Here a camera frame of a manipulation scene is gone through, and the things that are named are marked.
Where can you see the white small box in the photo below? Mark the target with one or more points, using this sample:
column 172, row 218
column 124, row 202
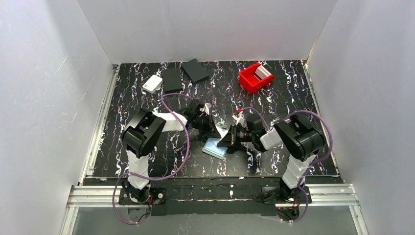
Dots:
column 152, row 84

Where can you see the black flat box angled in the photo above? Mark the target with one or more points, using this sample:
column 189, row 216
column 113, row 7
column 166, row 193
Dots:
column 195, row 71

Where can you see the red plastic bin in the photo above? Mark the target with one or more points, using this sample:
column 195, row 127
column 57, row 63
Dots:
column 250, row 82

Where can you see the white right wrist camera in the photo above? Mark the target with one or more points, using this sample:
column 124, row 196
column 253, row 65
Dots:
column 238, row 118

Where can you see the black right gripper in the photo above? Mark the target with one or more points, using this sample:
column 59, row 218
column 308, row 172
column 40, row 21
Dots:
column 233, row 135

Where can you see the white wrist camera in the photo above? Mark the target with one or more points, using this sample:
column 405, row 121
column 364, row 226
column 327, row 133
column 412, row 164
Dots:
column 238, row 118
column 205, row 111

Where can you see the aluminium rail frame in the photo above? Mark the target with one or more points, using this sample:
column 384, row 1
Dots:
column 334, row 210

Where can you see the black flat box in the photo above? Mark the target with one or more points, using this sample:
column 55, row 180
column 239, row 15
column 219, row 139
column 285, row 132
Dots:
column 172, row 81

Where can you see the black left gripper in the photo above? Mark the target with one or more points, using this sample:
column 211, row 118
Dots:
column 209, row 122

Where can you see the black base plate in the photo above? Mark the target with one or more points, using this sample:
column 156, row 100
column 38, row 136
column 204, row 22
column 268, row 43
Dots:
column 222, row 195

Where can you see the mint green card holder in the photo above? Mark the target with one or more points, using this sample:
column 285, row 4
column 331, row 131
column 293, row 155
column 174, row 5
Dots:
column 210, row 148

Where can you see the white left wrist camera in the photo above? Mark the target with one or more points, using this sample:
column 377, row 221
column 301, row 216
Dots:
column 205, row 111

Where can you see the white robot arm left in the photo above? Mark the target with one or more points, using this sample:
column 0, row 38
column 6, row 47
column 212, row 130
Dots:
column 143, row 131

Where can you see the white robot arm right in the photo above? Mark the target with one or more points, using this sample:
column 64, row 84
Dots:
column 301, row 138

